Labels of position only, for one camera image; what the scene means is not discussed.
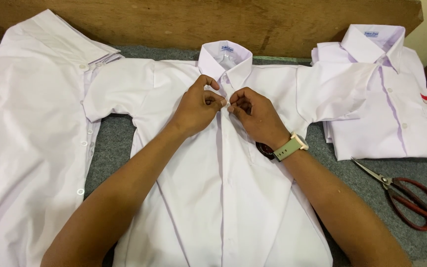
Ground pile of unfolded white shirts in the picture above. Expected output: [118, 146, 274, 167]
[0, 9, 125, 267]

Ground red-handled scissors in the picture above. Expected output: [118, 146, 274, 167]
[350, 157, 427, 232]

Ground person's left hand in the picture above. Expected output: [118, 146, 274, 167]
[171, 75, 228, 140]

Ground white short-sleeved school shirt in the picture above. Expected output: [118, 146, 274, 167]
[83, 40, 379, 267]

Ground grey felt table cover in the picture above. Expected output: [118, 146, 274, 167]
[0, 39, 427, 267]

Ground person's right hand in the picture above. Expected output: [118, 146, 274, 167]
[228, 87, 292, 148]

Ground green strap wristwatch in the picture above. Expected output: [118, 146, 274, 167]
[272, 132, 310, 162]

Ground stack of folded white shirts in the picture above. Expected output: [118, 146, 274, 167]
[311, 24, 427, 161]

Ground wooden board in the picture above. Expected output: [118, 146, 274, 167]
[0, 0, 424, 59]

